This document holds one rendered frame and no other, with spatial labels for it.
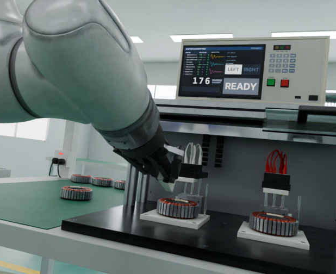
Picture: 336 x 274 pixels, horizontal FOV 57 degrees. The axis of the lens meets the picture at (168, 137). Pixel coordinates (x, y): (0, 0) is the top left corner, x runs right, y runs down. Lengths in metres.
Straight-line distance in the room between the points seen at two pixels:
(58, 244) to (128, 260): 0.16
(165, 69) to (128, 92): 7.67
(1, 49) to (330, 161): 0.93
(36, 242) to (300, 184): 0.76
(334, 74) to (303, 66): 6.61
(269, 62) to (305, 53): 0.10
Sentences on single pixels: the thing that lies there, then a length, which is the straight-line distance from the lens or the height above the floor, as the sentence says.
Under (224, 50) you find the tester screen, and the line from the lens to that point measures 1.02.
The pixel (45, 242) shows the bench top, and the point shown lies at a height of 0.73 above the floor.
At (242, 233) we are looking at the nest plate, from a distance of 0.75.
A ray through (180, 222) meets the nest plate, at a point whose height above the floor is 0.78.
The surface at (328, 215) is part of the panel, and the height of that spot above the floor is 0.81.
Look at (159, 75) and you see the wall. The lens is 8.04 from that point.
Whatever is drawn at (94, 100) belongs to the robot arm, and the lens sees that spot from 0.34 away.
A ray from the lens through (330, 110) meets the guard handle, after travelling 0.67.
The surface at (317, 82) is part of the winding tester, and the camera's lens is 0.98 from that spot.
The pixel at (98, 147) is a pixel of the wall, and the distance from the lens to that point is 8.45.
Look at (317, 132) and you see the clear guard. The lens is 0.66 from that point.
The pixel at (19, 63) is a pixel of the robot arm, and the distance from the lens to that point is 0.38.
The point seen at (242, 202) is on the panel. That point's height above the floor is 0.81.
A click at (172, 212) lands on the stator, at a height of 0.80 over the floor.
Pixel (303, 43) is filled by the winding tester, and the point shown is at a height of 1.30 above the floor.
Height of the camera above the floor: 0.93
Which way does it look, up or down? 4 degrees up
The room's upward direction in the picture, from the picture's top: 6 degrees clockwise
